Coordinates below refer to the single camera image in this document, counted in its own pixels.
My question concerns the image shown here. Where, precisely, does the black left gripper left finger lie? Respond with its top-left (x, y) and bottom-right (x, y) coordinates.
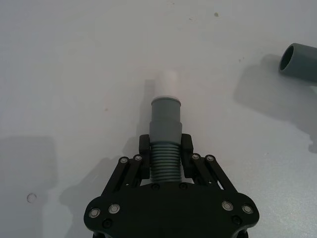
top-left (104, 134), bottom-right (151, 194)

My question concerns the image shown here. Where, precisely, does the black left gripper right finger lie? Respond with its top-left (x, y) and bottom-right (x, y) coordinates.
top-left (180, 133), bottom-right (238, 193)

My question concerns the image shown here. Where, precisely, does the grey ribbed hose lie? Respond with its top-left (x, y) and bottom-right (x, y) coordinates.
top-left (149, 70), bottom-right (184, 184)

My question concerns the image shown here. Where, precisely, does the dark grey plastic pipe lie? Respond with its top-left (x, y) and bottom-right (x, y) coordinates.
top-left (278, 43), bottom-right (317, 87)

